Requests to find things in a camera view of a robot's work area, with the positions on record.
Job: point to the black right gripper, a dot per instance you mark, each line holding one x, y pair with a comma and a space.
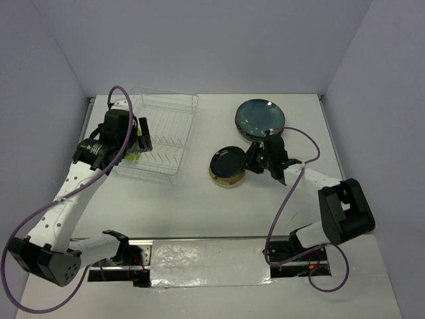
254, 149

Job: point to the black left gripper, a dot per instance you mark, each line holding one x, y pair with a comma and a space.
144, 140

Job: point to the lime green plate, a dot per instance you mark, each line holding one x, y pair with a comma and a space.
134, 154

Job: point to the black plate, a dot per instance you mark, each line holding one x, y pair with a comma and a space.
228, 162

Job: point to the blue white floral plate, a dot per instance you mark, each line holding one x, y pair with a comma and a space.
259, 138

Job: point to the cream small plate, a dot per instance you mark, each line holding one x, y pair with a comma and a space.
228, 182

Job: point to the dark green plate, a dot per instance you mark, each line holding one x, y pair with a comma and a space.
258, 115

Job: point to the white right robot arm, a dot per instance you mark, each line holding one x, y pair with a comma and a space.
343, 208

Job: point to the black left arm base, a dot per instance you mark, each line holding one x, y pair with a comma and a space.
134, 268

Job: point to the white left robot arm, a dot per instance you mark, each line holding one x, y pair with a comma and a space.
48, 250

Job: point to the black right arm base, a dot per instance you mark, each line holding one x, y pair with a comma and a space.
282, 250

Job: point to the silver foil sheet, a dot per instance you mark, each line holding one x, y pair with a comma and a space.
208, 263

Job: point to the clear wire dish rack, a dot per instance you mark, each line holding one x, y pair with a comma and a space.
170, 116

